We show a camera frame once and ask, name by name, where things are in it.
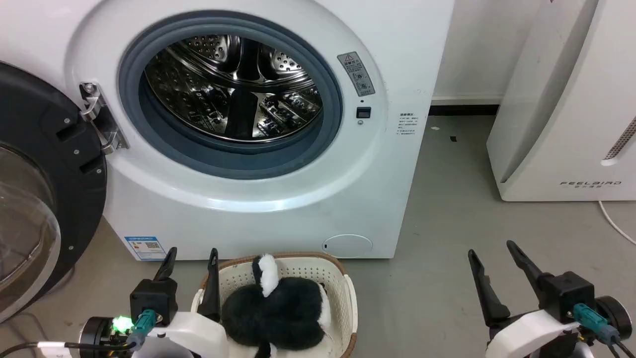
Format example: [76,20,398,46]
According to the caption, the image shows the white air purifier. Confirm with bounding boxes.
[485,0,636,202]

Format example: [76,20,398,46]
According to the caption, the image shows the metal door hinge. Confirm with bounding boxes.
[79,82,130,155]

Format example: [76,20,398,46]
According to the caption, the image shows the small printed text label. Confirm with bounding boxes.
[396,112,419,136]

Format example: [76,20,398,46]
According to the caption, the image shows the black cable with teal plug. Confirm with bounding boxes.
[0,309,159,358]
[572,303,636,358]

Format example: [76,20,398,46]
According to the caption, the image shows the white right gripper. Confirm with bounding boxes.
[468,240,583,358]

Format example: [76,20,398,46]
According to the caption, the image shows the blue energy label sticker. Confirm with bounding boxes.
[124,236,168,262]

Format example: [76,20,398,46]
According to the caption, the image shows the grey warning sticker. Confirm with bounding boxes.
[337,51,376,98]

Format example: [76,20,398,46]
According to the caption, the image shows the beige perforated laundry basket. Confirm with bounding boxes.
[191,252,359,358]

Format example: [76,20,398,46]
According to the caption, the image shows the white front-load washing machine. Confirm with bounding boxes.
[0,0,455,262]

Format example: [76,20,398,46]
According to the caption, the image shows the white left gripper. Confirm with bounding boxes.
[133,247,230,358]

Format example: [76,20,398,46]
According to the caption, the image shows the grey rubber door gasket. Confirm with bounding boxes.
[117,17,344,180]

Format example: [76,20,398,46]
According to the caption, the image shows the washing machine door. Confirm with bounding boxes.
[0,62,108,324]

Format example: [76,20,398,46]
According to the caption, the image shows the black and white plush toy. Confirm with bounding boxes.
[221,254,333,358]

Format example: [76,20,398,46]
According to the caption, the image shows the oval drain filter cover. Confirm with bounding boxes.
[322,234,374,259]

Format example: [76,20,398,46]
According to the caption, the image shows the white power cable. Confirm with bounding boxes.
[597,200,636,246]

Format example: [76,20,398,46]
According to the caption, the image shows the stainless steel washing machine drum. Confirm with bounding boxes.
[144,34,324,143]

